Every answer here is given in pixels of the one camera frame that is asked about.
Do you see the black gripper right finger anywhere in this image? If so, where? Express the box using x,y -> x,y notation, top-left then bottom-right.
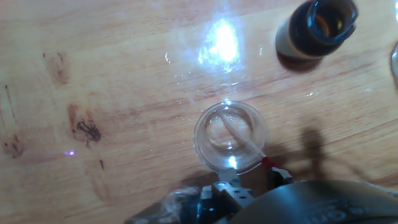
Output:
267,166 -> 295,191

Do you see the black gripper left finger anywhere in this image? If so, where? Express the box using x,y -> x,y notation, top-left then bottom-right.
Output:
200,167 -> 256,218

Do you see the glass dropper with red bulb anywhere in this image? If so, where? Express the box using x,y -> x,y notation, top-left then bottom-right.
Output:
217,111 -> 279,170

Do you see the clear graduated glass beaker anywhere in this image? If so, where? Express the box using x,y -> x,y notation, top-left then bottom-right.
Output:
192,100 -> 270,175

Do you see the amber glass bottle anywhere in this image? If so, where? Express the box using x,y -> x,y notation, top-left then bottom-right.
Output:
275,0 -> 359,61

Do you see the clear tapered cup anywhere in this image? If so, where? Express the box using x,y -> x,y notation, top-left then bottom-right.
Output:
390,42 -> 398,82

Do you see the varnished wooden board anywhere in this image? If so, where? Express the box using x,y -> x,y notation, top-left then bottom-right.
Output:
0,0 -> 398,224

